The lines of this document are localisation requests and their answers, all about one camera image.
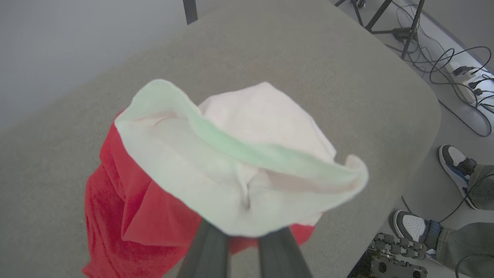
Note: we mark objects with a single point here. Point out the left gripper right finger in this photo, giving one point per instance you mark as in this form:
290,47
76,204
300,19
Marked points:
283,258

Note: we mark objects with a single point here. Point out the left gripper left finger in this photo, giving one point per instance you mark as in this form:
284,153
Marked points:
206,255

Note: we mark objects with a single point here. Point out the red Bulls basketball jersey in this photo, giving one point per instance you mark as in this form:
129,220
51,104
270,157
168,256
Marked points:
231,173

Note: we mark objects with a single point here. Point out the white grey robot base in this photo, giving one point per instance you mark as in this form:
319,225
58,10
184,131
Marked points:
393,266

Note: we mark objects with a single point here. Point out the white black blue sneaker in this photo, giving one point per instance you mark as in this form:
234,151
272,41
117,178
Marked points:
455,158
411,226

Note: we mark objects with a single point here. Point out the olive green trouser leg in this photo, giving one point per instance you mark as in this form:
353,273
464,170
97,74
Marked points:
482,189
471,243

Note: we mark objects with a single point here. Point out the grey fabric-covered table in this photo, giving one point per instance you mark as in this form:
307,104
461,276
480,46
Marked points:
308,58

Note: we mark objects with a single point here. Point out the black metal stand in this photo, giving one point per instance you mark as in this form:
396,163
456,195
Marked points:
413,23

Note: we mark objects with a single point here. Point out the dark metal post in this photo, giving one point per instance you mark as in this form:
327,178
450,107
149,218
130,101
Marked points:
190,9

